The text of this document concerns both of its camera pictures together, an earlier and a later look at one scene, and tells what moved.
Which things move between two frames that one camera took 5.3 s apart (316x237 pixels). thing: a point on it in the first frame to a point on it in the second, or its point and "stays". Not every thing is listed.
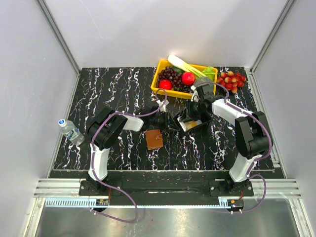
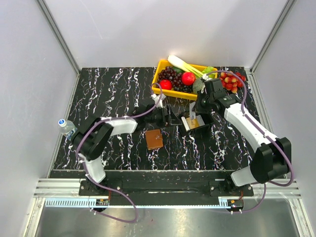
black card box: x=187 y=126 to x=206 y=130
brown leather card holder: x=154 y=139 stays
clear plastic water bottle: x=68 y=129 stays
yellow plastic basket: x=162 y=63 stays
